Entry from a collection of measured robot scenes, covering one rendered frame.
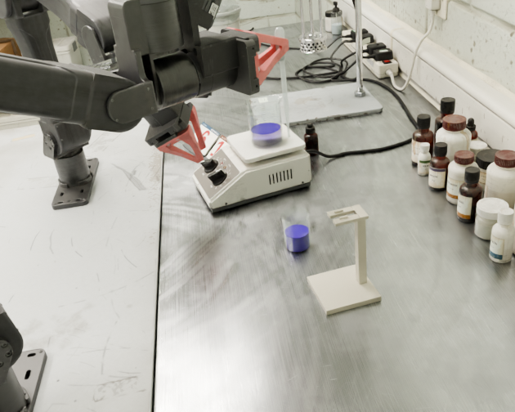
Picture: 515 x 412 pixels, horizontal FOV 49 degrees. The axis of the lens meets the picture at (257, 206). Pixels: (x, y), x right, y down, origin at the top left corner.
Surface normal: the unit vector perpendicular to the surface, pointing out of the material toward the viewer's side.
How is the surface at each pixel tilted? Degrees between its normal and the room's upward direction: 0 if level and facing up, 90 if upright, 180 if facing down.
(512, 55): 90
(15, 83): 87
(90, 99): 87
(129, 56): 89
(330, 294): 0
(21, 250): 0
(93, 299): 0
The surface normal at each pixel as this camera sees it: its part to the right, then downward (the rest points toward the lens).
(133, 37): 0.65, 0.32
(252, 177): 0.34, 0.45
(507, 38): -0.99, 0.16
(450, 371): -0.11, -0.85
